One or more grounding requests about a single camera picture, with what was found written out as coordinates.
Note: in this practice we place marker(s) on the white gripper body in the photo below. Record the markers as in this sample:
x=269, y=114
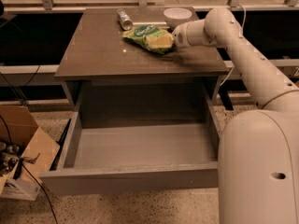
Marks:
x=178, y=37

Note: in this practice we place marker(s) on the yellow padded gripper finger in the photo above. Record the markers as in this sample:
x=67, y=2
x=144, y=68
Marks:
x=164, y=41

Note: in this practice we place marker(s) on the green rice chip bag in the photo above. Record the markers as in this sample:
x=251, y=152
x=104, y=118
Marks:
x=141, y=34

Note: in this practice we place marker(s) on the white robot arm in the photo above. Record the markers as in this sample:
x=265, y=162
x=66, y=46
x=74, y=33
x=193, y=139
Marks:
x=258, y=157

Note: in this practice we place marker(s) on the brown drawer cabinet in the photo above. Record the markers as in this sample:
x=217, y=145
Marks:
x=113, y=82

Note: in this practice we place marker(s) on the open grey top drawer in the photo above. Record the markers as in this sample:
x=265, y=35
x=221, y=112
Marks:
x=138, y=137

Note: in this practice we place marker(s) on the white ceramic bowl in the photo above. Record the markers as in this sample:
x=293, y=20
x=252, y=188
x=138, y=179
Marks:
x=175, y=16

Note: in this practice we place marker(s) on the silver drink can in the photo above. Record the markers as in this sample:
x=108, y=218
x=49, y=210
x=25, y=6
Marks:
x=124, y=20

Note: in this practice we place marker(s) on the brown cardboard box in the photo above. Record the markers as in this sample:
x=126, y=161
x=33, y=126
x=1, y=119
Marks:
x=38, y=151

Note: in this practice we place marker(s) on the metal parts in box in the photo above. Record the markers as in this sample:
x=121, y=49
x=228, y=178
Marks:
x=9, y=156

